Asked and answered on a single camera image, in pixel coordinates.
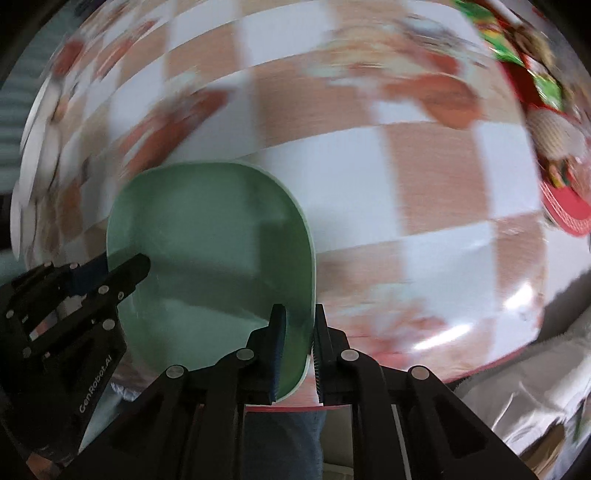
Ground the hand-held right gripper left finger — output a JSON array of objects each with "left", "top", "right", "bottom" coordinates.
[{"left": 60, "top": 304, "right": 288, "bottom": 480}]

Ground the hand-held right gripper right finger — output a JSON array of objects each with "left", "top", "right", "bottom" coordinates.
[{"left": 313, "top": 304, "right": 539, "bottom": 480}]

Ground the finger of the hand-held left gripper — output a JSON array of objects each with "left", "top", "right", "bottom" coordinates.
[
  {"left": 18, "top": 253, "right": 151, "bottom": 356},
  {"left": 9, "top": 256, "right": 108, "bottom": 324}
]

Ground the green plate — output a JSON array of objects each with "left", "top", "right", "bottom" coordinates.
[{"left": 106, "top": 161, "right": 317, "bottom": 405}]

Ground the checkered printed tablecloth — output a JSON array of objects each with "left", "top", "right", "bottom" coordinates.
[{"left": 9, "top": 0, "right": 551, "bottom": 412}]

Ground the red dotted packet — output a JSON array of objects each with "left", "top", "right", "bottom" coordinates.
[{"left": 526, "top": 106, "right": 591, "bottom": 238}]

